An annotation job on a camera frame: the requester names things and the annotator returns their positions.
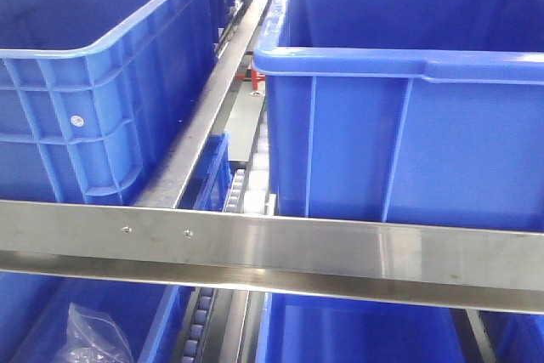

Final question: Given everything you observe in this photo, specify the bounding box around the white roller track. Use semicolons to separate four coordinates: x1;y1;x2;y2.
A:
224;122;276;216

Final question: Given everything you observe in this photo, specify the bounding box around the large blue crate right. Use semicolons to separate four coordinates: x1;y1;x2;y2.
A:
254;0;543;232

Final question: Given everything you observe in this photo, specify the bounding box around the large blue crate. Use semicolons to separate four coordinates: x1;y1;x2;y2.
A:
254;0;543;232
1;0;216;205

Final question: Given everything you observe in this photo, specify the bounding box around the lower blue crate right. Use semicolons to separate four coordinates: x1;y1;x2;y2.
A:
254;291;544;363

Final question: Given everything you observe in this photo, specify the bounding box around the large blue crate left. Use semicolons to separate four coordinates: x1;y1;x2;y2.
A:
1;0;216;205

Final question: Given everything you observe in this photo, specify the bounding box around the clear plastic bag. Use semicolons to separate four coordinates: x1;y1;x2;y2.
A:
53;303;134;362

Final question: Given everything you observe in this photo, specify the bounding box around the lower blue crate left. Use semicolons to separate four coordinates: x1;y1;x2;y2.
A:
1;272;193;362

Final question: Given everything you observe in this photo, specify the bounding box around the steel shelf front rail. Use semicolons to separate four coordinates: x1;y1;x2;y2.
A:
1;201;543;313

